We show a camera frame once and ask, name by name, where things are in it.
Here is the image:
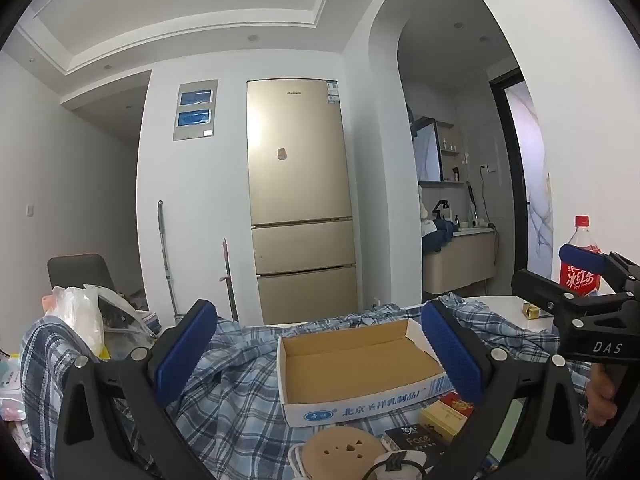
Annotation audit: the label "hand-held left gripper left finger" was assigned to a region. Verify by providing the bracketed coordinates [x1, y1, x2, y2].
[52, 299, 221, 480]

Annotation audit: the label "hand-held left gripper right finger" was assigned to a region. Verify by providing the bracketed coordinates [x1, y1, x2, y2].
[420, 299, 588, 480]

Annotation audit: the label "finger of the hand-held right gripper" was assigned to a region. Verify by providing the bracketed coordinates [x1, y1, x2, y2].
[559, 243, 640, 295]
[511, 269, 632, 317]

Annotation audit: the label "gold and red box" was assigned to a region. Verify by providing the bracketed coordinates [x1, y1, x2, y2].
[419, 392, 476, 442]

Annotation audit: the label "blue plaid shirt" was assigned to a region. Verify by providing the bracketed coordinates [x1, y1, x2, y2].
[20, 292, 591, 480]

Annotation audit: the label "black small box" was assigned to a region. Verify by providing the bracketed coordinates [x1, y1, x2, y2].
[385, 425, 448, 458]

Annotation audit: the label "cardboard box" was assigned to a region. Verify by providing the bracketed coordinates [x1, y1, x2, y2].
[276, 317, 453, 428]

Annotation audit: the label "round brown perforated disc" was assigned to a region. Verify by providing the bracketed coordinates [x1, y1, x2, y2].
[302, 430, 383, 480]

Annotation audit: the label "light blue packet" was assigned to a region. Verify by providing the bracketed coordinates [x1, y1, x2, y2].
[0, 355, 23, 391]

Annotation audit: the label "person's right hand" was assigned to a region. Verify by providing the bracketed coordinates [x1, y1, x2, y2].
[585, 364, 622, 429]

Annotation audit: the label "red iced tea bottle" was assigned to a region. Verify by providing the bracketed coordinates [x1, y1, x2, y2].
[559, 215, 603, 298]

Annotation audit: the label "clear plastic bag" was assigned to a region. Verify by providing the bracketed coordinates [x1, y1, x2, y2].
[85, 285, 161, 351]

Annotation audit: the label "beige vanity cabinet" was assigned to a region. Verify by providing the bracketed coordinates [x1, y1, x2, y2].
[421, 227, 498, 293]

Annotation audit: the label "patterned glass door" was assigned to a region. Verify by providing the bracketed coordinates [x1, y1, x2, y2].
[502, 80, 557, 266]

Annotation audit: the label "dark blue cloth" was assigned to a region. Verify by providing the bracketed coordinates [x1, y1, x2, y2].
[421, 219, 457, 254]

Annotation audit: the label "white plastic bag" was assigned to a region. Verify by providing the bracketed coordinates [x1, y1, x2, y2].
[50, 285, 106, 358]

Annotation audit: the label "dark grey chair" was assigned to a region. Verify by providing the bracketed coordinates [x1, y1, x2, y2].
[46, 253, 118, 296]

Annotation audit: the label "bathroom mirror cabinet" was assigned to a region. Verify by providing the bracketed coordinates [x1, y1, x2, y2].
[412, 116, 443, 183]

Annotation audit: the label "pink packet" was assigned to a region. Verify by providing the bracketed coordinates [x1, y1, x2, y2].
[0, 395, 26, 423]

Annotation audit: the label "gold three-door refrigerator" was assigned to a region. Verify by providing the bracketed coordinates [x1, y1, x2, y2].
[246, 77, 373, 326]

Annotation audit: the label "dark broom handle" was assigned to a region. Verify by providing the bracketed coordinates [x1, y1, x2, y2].
[218, 237, 240, 323]

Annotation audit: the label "black door frame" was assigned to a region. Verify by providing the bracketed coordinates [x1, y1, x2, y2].
[489, 67, 531, 273]

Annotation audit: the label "metal mop handle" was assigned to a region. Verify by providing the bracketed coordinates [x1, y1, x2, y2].
[157, 200, 181, 326]

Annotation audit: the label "bathroom wall shelf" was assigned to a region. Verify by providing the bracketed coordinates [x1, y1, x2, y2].
[435, 119, 466, 187]

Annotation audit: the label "grey wall panel blue screens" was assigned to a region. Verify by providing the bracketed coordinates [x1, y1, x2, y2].
[172, 79, 219, 142]

